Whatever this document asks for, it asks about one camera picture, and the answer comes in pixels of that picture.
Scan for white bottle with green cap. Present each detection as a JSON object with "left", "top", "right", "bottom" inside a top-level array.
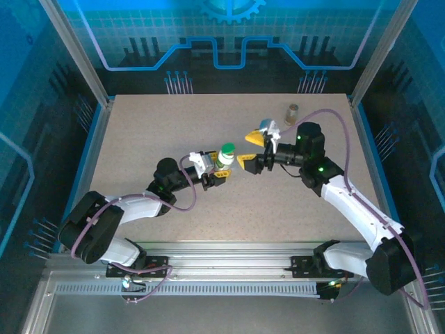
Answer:
[{"left": 213, "top": 142, "right": 237, "bottom": 173}]

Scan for blue table edge strip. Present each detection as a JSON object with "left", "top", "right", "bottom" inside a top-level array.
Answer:
[
  {"left": 357, "top": 102, "right": 411, "bottom": 254},
  {"left": 51, "top": 102, "right": 107, "bottom": 254}
]

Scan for grey metal shelf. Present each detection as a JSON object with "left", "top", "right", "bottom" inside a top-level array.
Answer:
[{"left": 20, "top": 271, "right": 439, "bottom": 334}]

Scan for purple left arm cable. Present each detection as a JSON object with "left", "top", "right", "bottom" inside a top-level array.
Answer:
[{"left": 70, "top": 154, "right": 199, "bottom": 304}]

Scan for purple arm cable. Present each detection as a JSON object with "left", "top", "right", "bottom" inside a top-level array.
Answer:
[
  {"left": 280, "top": 109, "right": 430, "bottom": 310},
  {"left": 70, "top": 154, "right": 199, "bottom": 304}
]

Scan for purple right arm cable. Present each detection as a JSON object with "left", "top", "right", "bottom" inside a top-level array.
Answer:
[{"left": 280, "top": 109, "right": 430, "bottom": 310}]

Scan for aluminium side rail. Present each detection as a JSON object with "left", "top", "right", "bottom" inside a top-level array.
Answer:
[{"left": 57, "top": 99, "right": 115, "bottom": 253}]

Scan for aluminium front rail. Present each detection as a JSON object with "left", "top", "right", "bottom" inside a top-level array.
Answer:
[{"left": 44, "top": 241, "right": 416, "bottom": 283}]

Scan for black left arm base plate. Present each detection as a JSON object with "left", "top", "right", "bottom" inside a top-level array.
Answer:
[{"left": 105, "top": 255, "right": 170, "bottom": 279}]

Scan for aluminium frame post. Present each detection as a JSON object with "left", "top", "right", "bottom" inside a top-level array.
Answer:
[
  {"left": 38, "top": 0, "right": 116, "bottom": 108},
  {"left": 348, "top": 0, "right": 420, "bottom": 108}
]

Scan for slotted grey cable duct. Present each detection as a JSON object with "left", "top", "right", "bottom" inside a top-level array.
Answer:
[{"left": 54, "top": 282, "right": 323, "bottom": 297}]

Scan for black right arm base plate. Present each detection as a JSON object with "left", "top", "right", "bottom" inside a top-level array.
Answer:
[{"left": 289, "top": 255, "right": 355, "bottom": 279}]

